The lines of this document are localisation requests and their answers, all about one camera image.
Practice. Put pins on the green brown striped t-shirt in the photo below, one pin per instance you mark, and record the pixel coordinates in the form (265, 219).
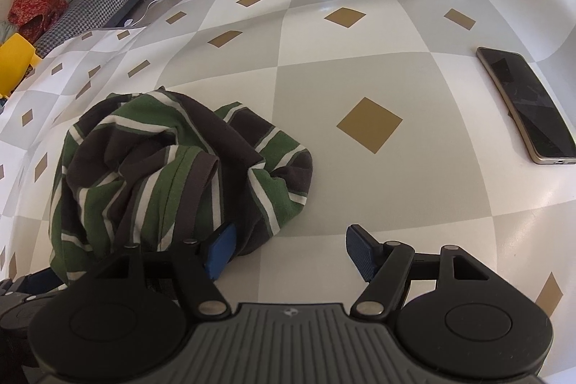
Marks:
(157, 168)

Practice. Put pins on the yellow plastic chair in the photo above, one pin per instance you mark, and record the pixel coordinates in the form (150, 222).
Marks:
(13, 60)

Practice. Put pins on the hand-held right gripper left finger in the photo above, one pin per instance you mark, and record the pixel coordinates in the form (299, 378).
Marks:
(220, 249)

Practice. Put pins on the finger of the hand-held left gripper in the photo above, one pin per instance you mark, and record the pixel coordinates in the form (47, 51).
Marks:
(38, 283)

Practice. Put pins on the red patterned cloth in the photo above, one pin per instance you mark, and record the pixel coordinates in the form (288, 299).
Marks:
(33, 4)

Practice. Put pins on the black smartphone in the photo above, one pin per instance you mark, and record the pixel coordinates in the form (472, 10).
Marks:
(526, 100)

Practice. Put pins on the diamond-patterned tablecloth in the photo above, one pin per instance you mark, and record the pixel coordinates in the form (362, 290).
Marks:
(315, 73)

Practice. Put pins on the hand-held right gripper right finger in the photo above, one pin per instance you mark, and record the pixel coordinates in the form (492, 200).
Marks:
(360, 251)

